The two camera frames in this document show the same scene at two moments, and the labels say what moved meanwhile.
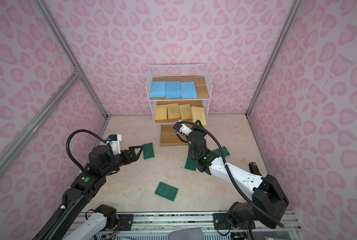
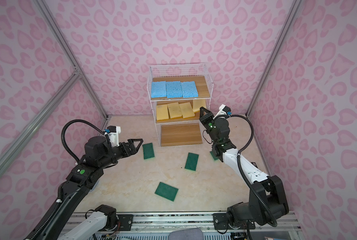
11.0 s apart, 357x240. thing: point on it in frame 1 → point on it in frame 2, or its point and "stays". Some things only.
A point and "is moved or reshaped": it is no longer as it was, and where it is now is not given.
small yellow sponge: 161,112 stays
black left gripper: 134,157 → 122,145
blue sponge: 157,89 stays
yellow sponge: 185,112 stays
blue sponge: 173,89 stays
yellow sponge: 198,113 is moved or reshaped
